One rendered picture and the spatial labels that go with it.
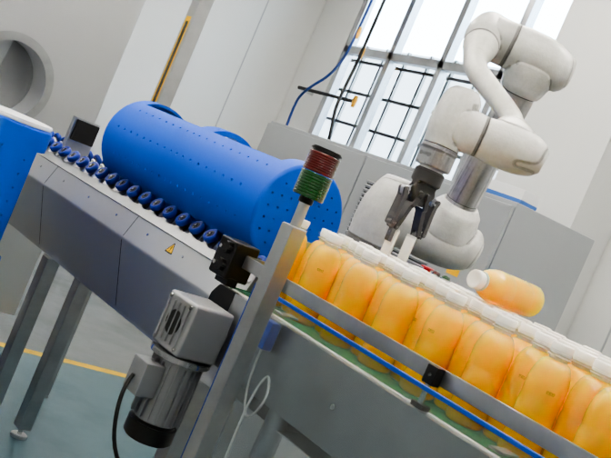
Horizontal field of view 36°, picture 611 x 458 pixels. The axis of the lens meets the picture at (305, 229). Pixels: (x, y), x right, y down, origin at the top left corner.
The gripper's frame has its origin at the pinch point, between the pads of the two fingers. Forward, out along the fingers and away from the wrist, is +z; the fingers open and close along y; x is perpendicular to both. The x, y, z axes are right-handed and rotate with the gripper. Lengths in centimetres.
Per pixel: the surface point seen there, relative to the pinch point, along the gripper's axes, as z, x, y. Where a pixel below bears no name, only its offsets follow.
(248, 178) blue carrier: -0.9, -31.0, 26.2
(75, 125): 8, -151, 17
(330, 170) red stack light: -9, 23, 49
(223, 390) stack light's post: 37, 22, 51
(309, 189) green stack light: -5, 22, 51
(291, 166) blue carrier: -7.8, -23.7, 21.0
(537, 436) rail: 17, 77, 33
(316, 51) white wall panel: -112, -479, -314
